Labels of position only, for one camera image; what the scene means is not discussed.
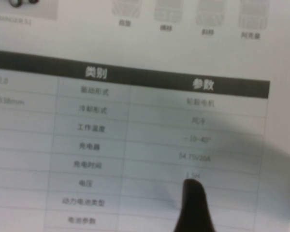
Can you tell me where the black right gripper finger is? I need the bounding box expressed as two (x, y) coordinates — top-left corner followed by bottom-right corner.
(173, 179), (217, 232)

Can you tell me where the white product booklet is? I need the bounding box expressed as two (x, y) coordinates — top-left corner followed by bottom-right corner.
(0, 0), (290, 232)

